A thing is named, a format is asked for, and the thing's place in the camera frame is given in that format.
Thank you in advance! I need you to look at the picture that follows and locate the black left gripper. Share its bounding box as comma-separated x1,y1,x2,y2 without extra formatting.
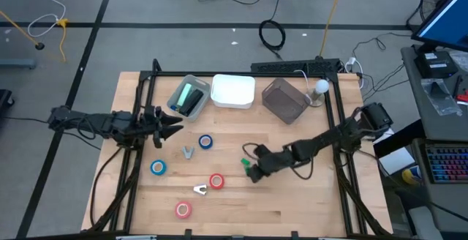
140,105,184,150

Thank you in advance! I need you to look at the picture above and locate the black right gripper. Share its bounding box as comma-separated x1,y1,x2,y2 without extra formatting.
248,143,294,184

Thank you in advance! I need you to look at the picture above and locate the long black stapler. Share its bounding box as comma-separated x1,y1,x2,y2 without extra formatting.
180,89,205,116

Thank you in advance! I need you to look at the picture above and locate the dark blue tape roll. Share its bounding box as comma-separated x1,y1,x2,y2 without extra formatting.
197,134,214,150

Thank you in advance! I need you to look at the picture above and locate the mint green stapler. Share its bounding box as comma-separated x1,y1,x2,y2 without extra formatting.
176,82,194,106

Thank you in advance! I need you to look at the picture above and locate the light blue tape roll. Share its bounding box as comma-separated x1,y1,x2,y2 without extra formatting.
150,159,167,176

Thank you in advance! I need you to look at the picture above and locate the red tape roll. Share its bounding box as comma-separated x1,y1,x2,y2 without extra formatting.
208,173,226,190

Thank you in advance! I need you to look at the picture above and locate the pink tape roll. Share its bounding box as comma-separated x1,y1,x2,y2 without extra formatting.
174,200,193,220

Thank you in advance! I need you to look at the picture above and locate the grey plastic bin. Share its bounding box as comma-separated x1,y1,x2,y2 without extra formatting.
166,74,212,123

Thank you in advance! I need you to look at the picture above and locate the brown translucent plastic bin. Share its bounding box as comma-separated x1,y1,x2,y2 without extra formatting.
261,78,311,125

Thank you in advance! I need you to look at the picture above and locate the white plastic bin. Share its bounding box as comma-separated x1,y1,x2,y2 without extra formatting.
210,73,256,110

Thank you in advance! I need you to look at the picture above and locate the white bulb brass lamp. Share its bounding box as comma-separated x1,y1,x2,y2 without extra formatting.
305,78,331,108

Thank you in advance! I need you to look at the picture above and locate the long black perforated box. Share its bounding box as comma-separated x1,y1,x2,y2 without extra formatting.
250,61,309,75

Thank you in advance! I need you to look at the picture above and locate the tall black perforated box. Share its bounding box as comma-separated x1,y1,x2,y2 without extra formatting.
306,57,341,77

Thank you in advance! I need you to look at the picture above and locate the white paper sheet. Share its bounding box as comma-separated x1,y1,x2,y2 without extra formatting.
378,146,416,175

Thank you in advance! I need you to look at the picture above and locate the white power adapter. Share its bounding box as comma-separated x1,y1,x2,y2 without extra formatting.
343,56,366,90

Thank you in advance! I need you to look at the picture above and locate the yellow and blue roll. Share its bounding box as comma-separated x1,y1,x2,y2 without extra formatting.
401,166,421,185

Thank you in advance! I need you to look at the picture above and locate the grey chair seat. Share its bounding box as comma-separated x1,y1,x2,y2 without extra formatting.
408,205,444,240

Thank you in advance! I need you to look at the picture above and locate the grey metal cart base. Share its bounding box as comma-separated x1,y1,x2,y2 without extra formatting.
0,59,37,70

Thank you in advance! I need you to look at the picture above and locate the backlit rainbow keyboard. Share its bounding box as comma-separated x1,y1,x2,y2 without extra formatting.
425,145,468,184

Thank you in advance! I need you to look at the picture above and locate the clear plastic bag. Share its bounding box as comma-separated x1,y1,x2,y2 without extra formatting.
420,78,462,116

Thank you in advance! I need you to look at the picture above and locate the grey desk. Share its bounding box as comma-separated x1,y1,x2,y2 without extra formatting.
400,44,468,240

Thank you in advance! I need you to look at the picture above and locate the black mini computer box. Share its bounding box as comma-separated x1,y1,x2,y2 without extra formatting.
414,50,458,79

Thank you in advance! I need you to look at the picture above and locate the black computer monitor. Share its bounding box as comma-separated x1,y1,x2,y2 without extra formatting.
411,0,468,53

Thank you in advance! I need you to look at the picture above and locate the black aluminium table frame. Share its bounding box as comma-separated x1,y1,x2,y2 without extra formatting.
87,59,394,240

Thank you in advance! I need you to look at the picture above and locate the black hanging arm cable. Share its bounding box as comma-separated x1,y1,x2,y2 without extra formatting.
89,146,124,230

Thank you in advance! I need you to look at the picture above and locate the coiled black cable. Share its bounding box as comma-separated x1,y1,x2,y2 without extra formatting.
258,0,287,61

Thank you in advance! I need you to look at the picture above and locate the thin black floor cable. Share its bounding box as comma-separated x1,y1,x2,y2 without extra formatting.
3,116,50,124

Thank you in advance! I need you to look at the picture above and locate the yellow extension cable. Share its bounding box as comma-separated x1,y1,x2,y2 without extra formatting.
54,18,69,64

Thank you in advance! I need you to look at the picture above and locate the yellow cord with black weight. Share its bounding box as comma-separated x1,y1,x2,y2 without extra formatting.
0,11,45,51

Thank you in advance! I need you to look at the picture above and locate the white floor cable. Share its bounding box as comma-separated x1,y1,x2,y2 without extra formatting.
27,0,67,38

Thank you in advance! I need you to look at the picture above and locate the tangled black cable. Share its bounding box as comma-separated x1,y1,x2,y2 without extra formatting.
351,31,413,104

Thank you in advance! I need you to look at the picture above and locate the hanging yellow cable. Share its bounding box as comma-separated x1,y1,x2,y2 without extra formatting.
319,0,348,59

